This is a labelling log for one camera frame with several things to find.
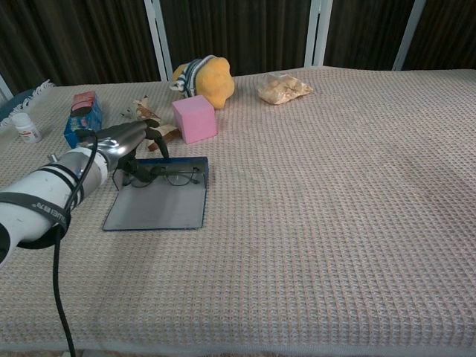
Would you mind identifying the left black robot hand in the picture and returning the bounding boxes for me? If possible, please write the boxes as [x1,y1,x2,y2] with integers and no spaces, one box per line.
[94,118,170,187]

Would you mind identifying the thin metal frame eyeglasses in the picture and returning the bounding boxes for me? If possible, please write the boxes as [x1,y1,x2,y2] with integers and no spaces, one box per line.
[128,166,201,188]

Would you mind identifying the blue floral glasses case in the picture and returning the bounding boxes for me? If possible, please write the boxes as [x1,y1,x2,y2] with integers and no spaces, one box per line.
[102,156,210,232]

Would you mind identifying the toy giraffe figure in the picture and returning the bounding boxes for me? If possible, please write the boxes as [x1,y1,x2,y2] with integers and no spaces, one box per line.
[118,94,180,153]

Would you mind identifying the blue snack box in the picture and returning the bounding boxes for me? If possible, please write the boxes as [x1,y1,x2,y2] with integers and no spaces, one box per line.
[62,91,104,149]

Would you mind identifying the pink foam cube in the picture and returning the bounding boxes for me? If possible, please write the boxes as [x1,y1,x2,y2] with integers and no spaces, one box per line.
[171,94,218,145]

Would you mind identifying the white pill bottle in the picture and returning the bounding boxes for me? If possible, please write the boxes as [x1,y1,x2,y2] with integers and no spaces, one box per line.
[10,112,43,144]

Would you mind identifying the yellow plush toy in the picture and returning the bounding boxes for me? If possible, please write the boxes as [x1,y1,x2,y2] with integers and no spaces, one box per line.
[169,54,236,110]

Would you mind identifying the dark pleated curtain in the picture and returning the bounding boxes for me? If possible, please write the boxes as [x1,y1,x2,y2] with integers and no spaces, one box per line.
[0,0,476,96]

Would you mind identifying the blue grey chair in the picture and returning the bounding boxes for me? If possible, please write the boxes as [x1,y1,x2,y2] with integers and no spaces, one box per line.
[0,88,38,122]

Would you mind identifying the clear bag of snacks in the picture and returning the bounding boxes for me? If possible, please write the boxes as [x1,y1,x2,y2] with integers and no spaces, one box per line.
[257,72,315,106]

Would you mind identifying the beige waffle weave tablecloth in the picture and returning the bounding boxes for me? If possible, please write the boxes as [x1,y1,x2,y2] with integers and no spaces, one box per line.
[0,66,476,354]

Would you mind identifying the white metal frame post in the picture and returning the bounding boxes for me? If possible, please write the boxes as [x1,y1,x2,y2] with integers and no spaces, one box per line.
[392,0,427,71]
[304,0,334,68]
[0,73,14,102]
[144,0,173,82]

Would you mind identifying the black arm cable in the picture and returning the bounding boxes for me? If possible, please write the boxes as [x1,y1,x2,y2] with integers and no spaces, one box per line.
[53,129,100,357]

